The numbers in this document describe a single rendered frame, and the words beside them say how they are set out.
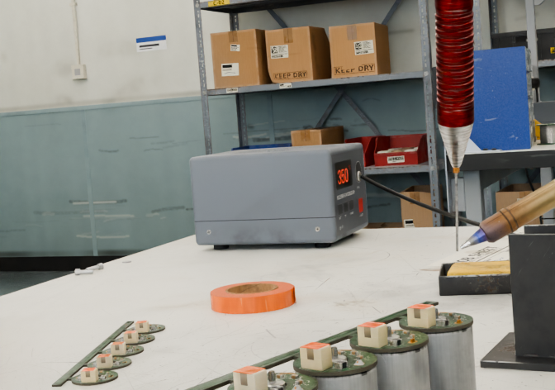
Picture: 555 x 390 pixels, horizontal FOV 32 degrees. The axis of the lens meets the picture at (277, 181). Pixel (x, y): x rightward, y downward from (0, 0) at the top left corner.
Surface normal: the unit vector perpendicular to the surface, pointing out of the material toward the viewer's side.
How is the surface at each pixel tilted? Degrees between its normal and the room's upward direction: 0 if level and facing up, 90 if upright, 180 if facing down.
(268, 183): 90
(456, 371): 90
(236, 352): 0
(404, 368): 90
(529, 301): 90
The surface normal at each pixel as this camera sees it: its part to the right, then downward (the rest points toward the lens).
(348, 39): -0.31, 0.11
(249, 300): -0.07, 0.08
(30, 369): -0.07, -0.99
